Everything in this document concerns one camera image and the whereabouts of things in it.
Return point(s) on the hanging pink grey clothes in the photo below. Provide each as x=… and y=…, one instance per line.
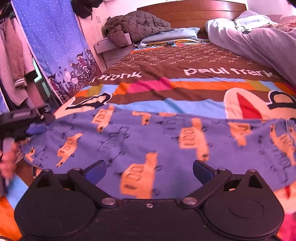
x=17, y=69

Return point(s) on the dark hanging bag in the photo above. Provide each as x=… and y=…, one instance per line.
x=83, y=8

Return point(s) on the blue patterned pajama pants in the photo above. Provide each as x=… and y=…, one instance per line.
x=151, y=155

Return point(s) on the wooden headboard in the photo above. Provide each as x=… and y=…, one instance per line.
x=186, y=14

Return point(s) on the white pillow by window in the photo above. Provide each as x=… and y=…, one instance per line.
x=249, y=20

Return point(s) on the left hand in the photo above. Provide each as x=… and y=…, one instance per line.
x=8, y=160

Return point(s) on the colourful paul frank bedspread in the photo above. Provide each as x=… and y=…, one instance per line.
x=197, y=79

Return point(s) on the light blue pillow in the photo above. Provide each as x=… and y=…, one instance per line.
x=179, y=33

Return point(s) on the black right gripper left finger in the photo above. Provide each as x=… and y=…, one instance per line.
x=76, y=188

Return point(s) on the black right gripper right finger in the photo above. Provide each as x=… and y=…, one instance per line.
x=223, y=189

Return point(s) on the dark quilted jacket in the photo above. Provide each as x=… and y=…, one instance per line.
x=138, y=24

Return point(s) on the grey rumpled duvet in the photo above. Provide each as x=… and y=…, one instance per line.
x=271, y=47

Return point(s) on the white bedside table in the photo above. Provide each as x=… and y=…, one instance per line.
x=110, y=53

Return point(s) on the blue dotted curtain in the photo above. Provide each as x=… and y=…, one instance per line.
x=58, y=45

